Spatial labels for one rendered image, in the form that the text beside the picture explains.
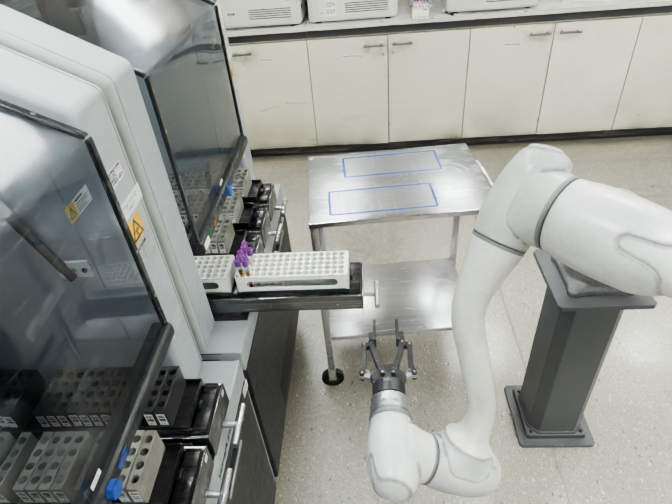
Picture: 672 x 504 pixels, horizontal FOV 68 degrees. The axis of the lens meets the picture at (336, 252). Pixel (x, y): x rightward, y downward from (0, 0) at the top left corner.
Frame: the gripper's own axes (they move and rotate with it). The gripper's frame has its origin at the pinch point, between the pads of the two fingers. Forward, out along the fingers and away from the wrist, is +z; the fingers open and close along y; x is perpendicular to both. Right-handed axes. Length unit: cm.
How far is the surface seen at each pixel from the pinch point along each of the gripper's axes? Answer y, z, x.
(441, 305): -23, 56, 46
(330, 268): 13.7, 11.6, -12.0
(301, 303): 21.9, 7.4, -3.9
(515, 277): -67, 103, 74
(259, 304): 33.2, 7.3, -4.0
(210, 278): 45.1, 9.1, -12.1
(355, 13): 9, 244, -22
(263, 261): 32.1, 15.9, -11.7
